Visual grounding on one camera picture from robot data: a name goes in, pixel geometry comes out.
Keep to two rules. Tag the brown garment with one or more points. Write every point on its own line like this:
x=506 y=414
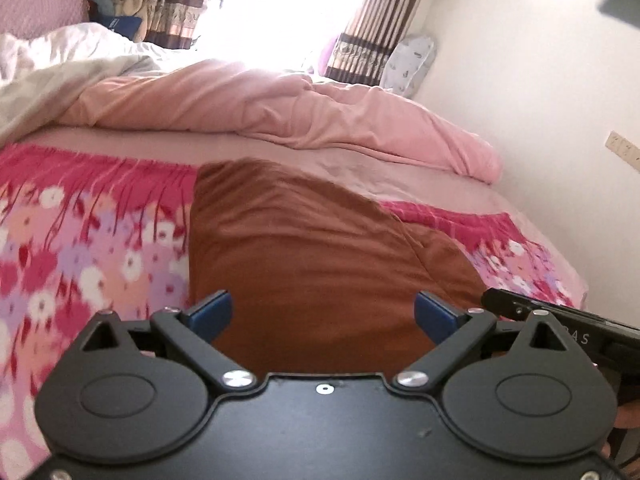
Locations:
x=310 y=260

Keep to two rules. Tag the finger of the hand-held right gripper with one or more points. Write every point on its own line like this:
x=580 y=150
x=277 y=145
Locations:
x=520 y=302

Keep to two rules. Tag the pink floral bed sheet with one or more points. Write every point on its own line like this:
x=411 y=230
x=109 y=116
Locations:
x=85 y=240

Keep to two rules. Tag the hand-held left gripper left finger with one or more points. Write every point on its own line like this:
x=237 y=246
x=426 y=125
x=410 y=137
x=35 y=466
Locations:
x=212 y=312

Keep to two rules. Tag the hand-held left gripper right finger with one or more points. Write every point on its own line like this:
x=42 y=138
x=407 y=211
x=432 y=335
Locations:
x=437 y=317

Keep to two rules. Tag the pink quilt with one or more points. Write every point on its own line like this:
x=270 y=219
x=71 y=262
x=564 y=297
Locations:
x=300 y=105

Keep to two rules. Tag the striped brown curtain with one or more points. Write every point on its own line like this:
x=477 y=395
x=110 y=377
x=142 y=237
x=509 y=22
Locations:
x=172 y=5
x=380 y=20

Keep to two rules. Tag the patterned white cushion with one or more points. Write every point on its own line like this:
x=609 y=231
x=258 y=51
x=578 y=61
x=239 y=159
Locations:
x=407 y=65

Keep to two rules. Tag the beige wall socket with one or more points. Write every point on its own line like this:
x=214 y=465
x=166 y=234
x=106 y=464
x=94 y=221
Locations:
x=624 y=149

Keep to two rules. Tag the purple padded headboard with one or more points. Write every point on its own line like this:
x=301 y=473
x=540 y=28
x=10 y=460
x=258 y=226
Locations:
x=35 y=2

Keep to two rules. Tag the white quilt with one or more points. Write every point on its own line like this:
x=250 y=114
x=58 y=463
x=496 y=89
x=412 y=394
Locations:
x=60 y=65

